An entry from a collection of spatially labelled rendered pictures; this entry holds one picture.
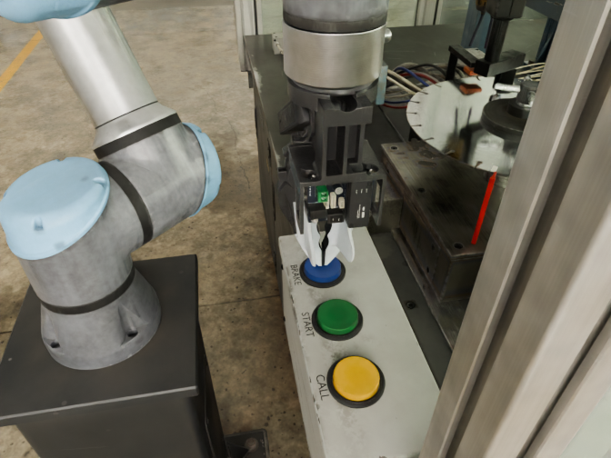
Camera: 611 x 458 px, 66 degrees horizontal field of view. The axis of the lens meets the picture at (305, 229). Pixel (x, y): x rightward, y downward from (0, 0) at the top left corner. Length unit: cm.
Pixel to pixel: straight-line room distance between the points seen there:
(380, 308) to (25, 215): 37
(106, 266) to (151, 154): 14
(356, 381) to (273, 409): 104
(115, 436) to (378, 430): 43
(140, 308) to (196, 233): 139
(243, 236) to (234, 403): 75
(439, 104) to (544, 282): 63
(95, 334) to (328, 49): 45
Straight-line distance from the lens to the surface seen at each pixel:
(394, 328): 48
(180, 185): 61
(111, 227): 57
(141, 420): 71
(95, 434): 74
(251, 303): 171
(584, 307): 18
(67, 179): 58
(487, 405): 23
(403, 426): 42
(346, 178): 37
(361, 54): 35
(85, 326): 64
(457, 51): 93
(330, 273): 51
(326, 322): 46
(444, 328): 67
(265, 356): 156
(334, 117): 34
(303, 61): 35
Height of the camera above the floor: 126
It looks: 39 degrees down
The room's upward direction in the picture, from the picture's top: straight up
